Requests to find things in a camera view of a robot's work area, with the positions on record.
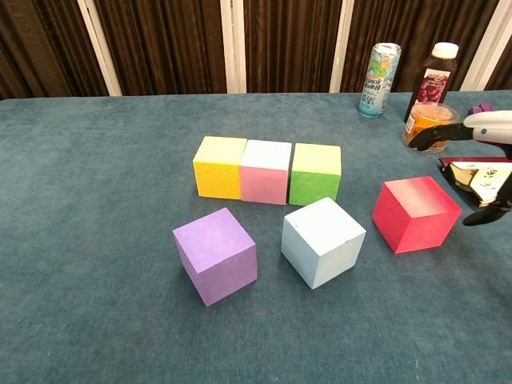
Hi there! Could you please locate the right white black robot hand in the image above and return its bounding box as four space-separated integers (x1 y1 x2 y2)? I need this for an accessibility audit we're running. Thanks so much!
410 110 512 227

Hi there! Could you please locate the red foam cube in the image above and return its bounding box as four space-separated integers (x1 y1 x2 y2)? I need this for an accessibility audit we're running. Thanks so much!
371 175 462 255

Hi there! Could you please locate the green foam cube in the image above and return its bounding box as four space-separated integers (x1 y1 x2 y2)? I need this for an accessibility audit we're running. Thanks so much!
288 142 343 207

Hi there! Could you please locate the yellow foam cube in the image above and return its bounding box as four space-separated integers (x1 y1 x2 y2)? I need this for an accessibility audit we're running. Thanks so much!
192 135 249 200

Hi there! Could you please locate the red paper folding fan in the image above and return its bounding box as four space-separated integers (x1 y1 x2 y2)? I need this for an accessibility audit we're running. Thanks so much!
438 156 512 210

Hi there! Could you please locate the orange lidded cup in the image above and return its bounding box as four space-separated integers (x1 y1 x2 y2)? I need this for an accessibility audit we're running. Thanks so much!
402 102 461 154

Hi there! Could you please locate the dark juice bottle white cap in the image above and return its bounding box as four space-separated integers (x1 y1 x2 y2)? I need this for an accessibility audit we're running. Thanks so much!
403 42 460 123

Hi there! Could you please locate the white green drink can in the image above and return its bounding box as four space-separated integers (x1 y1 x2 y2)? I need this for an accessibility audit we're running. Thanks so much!
358 42 402 119

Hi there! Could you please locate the light blue foam cube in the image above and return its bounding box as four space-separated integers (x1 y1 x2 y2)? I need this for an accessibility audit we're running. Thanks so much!
281 196 367 290

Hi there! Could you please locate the dark brown curtain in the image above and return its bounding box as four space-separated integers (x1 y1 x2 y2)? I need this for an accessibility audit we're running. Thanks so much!
0 0 512 101

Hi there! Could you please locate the pink foam cube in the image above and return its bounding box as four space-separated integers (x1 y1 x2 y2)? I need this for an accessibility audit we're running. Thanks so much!
239 139 293 206

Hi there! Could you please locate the purple foam cube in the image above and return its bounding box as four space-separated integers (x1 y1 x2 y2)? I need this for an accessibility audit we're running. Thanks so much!
172 206 258 308

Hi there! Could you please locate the teal table cloth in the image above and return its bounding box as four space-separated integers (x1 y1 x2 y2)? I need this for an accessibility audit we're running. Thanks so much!
0 90 512 384

